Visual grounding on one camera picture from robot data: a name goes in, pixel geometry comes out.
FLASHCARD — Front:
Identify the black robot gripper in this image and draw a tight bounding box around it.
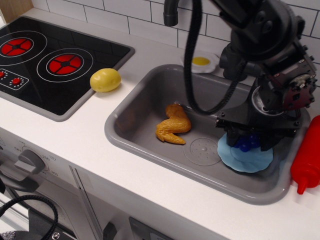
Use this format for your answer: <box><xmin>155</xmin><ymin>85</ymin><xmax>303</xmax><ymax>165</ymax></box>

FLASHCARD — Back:
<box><xmin>216</xmin><ymin>82</ymin><xmax>301</xmax><ymax>152</ymax></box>

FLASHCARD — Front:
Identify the blue toy blueberries cluster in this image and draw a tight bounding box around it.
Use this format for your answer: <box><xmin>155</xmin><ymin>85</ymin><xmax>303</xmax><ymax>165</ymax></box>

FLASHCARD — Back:
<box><xmin>233</xmin><ymin>134</ymin><xmax>261</xmax><ymax>153</ymax></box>

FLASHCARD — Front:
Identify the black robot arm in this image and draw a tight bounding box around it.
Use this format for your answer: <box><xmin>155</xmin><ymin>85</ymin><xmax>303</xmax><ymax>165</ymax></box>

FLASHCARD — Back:
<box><xmin>215</xmin><ymin>0</ymin><xmax>317</xmax><ymax>151</ymax></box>

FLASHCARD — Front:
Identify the light blue toy plate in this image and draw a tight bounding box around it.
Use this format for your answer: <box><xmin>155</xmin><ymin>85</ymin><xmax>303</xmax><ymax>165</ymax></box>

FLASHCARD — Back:
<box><xmin>217</xmin><ymin>134</ymin><xmax>274</xmax><ymax>173</ymax></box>

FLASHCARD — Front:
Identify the grey plastic sink basin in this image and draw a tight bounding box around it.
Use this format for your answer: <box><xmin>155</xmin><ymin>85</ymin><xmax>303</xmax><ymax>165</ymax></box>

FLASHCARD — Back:
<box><xmin>104</xmin><ymin>64</ymin><xmax>311</xmax><ymax>205</ymax></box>

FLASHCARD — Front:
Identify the red ketchup squeeze bottle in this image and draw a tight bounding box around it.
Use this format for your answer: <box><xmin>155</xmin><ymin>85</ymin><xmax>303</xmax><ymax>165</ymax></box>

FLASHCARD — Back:
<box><xmin>290</xmin><ymin>116</ymin><xmax>320</xmax><ymax>195</ymax></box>

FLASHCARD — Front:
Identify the toy fried chicken wing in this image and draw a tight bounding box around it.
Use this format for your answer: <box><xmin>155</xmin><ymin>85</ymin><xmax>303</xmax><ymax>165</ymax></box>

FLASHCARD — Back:
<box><xmin>155</xmin><ymin>103</ymin><xmax>192</xmax><ymax>145</ymax></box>

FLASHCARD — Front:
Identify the dark grey toy faucet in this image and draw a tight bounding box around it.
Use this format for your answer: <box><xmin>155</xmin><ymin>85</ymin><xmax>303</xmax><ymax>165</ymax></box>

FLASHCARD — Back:
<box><xmin>163</xmin><ymin>0</ymin><xmax>262</xmax><ymax>82</ymax></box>

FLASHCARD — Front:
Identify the toy fried egg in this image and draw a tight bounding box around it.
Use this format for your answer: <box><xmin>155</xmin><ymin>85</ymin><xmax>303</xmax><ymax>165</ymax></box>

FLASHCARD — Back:
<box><xmin>191</xmin><ymin>50</ymin><xmax>220</xmax><ymax>74</ymax></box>

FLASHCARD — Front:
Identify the yellow toy potato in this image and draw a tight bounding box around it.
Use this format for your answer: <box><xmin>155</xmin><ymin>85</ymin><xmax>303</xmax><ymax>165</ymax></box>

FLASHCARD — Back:
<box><xmin>89</xmin><ymin>68</ymin><xmax>122</xmax><ymax>93</ymax></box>

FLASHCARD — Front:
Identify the toy oven door front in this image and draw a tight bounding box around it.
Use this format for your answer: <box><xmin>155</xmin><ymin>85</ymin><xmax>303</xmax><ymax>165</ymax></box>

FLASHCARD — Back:
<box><xmin>0</xmin><ymin>139</ymin><xmax>101</xmax><ymax>240</ymax></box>

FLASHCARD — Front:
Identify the black toy stove top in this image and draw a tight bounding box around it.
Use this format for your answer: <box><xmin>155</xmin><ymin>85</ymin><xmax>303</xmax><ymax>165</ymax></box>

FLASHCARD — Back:
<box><xmin>0</xmin><ymin>16</ymin><xmax>135</xmax><ymax>122</ymax></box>

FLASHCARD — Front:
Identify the grey oven knob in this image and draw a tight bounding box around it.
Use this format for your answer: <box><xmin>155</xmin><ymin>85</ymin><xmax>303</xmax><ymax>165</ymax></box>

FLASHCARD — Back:
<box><xmin>14</xmin><ymin>149</ymin><xmax>46</xmax><ymax>175</ymax></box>

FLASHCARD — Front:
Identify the black braided cable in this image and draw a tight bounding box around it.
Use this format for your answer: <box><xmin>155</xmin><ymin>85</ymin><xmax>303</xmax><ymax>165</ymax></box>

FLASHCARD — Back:
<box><xmin>182</xmin><ymin>0</ymin><xmax>248</xmax><ymax>116</ymax></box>

